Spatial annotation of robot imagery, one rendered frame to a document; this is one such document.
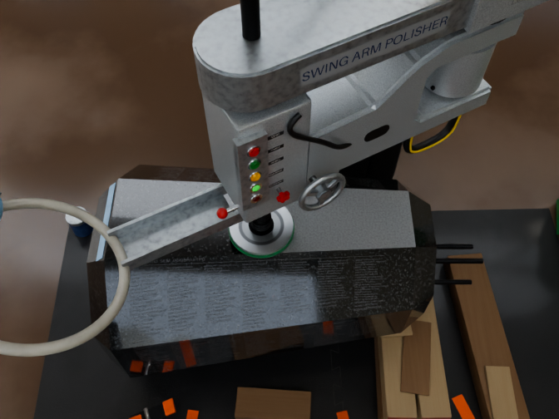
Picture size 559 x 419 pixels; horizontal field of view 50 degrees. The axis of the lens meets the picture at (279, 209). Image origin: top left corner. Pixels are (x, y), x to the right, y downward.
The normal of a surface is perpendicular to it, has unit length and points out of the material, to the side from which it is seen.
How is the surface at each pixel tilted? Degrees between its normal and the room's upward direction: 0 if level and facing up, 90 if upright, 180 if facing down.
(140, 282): 45
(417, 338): 0
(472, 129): 0
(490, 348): 0
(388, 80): 40
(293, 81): 90
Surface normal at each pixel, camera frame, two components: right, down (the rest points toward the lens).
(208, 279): 0.04, 0.22
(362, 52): 0.47, 0.75
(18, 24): 0.00, -0.53
